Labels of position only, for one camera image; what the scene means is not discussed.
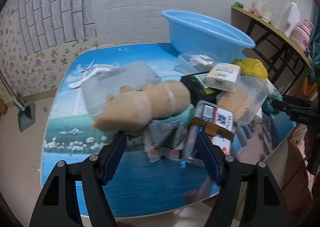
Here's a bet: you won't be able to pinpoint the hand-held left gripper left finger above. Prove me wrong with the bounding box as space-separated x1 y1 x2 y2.
30 131 128 227

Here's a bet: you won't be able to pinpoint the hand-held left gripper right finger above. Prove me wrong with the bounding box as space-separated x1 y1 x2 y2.
196 131 293 227

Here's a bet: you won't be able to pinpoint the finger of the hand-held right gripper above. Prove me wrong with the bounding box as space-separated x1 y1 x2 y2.
282 94 317 108
272 100 293 116

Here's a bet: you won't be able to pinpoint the teal patterned pouch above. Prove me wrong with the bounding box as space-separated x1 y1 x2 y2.
262 90 284 114

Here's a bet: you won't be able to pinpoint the brown hair tie bundle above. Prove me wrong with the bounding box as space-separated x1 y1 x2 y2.
190 117 235 141

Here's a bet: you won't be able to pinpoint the clear plastic container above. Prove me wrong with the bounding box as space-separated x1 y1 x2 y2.
216 75 268 125

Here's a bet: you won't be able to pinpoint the clear pack with printed label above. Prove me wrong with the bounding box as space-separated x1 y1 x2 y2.
182 100 234 163

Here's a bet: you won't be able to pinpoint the beige sponge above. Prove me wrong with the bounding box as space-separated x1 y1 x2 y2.
217 90 250 120

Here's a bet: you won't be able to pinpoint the yellow mesh toy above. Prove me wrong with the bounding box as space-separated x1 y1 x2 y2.
232 58 278 98

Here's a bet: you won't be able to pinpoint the cream tissue pack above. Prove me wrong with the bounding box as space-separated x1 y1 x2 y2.
204 63 242 92

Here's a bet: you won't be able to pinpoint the black box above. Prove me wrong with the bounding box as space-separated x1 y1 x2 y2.
181 72 220 108

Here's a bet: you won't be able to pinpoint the beige plush toy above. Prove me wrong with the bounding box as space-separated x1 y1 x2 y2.
90 80 192 134

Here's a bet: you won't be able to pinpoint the frosted plastic storage box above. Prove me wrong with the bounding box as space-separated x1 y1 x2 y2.
79 61 161 118

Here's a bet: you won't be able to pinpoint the white plastic hanger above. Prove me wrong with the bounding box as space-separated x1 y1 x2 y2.
69 64 118 90

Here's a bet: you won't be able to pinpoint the clear bag with silver item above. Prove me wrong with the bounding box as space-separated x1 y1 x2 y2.
175 51 218 74

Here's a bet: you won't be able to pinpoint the blue plastic basin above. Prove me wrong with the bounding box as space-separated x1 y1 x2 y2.
161 9 256 61

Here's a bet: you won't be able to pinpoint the orange plastic object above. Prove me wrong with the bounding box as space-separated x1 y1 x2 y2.
303 77 318 98

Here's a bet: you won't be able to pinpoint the teal hanging cloth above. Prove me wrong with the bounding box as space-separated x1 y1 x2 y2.
307 40 320 80

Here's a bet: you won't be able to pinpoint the brown cloth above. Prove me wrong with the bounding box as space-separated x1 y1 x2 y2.
285 132 315 217

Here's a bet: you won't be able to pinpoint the pink water bottle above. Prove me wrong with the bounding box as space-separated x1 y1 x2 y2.
291 19 314 49

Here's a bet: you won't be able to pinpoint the wooden side table black legs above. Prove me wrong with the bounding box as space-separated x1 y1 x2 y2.
231 5 313 98

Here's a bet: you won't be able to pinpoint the white kettle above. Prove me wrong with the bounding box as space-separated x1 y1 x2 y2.
277 1 300 35

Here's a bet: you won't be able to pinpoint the grey dustpan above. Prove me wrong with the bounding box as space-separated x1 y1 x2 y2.
12 97 36 133

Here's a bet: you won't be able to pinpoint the pink flower ornament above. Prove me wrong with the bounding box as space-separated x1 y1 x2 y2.
250 2 262 15

